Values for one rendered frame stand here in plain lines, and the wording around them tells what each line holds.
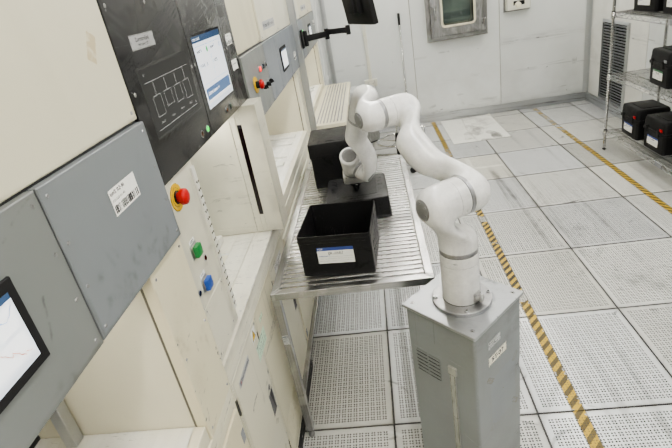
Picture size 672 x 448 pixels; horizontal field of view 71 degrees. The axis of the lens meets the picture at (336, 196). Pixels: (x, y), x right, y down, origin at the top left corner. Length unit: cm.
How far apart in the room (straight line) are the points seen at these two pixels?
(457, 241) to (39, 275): 106
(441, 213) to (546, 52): 502
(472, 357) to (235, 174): 109
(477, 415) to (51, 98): 146
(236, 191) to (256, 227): 18
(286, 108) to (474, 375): 226
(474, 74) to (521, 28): 70
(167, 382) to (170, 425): 14
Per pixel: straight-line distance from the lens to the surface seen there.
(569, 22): 629
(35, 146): 82
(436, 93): 602
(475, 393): 165
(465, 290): 154
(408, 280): 172
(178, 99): 129
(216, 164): 192
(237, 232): 202
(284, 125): 333
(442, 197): 135
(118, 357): 121
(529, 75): 624
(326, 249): 175
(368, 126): 155
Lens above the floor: 175
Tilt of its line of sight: 24 degrees down
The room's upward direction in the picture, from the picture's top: 10 degrees counter-clockwise
